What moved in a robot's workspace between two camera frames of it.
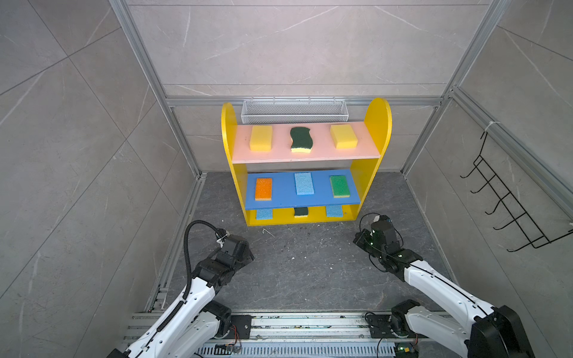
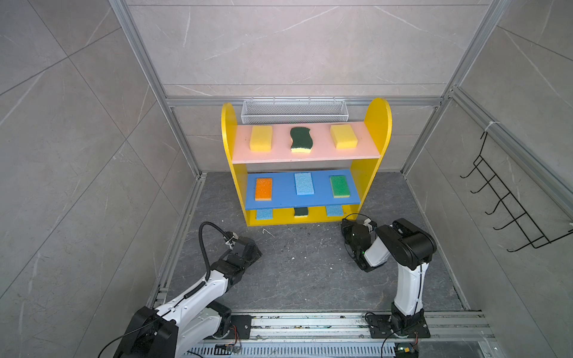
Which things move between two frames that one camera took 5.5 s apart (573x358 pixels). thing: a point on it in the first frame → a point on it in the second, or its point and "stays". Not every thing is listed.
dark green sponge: [302, 140] stays
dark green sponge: [301, 212] stays
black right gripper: [359, 240] → [346, 229]
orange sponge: [263, 189] stays
